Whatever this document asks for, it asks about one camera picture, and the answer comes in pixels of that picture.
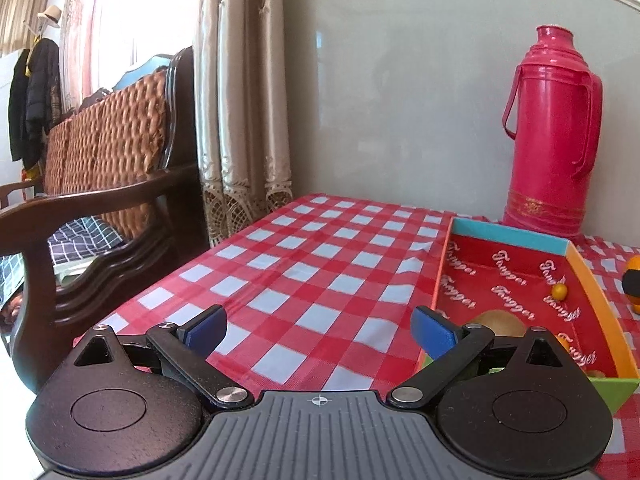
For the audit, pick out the dark wooden sofa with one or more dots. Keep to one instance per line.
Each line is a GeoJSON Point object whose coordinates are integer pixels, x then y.
{"type": "Point", "coordinates": [118, 207]}

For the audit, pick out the brown kiwi fruit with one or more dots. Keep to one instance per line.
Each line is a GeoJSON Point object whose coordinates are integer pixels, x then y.
{"type": "Point", "coordinates": [502, 323]}

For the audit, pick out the red white checkered tablecloth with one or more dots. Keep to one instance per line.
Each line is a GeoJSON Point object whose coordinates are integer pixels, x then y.
{"type": "Point", "coordinates": [319, 295]}

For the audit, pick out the red thermos flask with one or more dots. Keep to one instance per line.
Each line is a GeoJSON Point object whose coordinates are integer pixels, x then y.
{"type": "Point", "coordinates": [553, 114]}

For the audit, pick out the red cardboard box tray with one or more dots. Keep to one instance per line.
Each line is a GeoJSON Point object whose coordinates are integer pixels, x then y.
{"type": "Point", "coordinates": [485, 266]}

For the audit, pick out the small orange on table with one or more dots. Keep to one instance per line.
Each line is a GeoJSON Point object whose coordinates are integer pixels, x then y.
{"type": "Point", "coordinates": [631, 283]}

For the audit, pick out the beige curtain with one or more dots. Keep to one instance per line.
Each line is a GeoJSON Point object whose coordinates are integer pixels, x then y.
{"type": "Point", "coordinates": [241, 113]}

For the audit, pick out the black hanging coat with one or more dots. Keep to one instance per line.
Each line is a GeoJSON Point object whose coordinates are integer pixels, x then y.
{"type": "Point", "coordinates": [34, 101]}

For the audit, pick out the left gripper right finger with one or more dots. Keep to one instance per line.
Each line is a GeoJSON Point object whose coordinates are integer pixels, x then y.
{"type": "Point", "coordinates": [460, 353]}

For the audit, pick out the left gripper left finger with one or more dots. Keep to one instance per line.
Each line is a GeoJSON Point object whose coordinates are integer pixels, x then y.
{"type": "Point", "coordinates": [163, 369]}

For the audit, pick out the white hat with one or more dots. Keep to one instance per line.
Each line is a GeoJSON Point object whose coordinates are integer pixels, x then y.
{"type": "Point", "coordinates": [51, 16]}

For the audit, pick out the small yellow kumquat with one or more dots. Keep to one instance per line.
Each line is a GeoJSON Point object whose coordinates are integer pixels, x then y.
{"type": "Point", "coordinates": [559, 292]}

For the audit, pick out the blue plaid cloth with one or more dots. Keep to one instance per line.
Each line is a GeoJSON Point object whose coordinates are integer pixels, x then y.
{"type": "Point", "coordinates": [73, 247]}

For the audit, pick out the woven brown seat cushion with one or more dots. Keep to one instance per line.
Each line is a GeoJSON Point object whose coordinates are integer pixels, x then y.
{"type": "Point", "coordinates": [112, 143]}

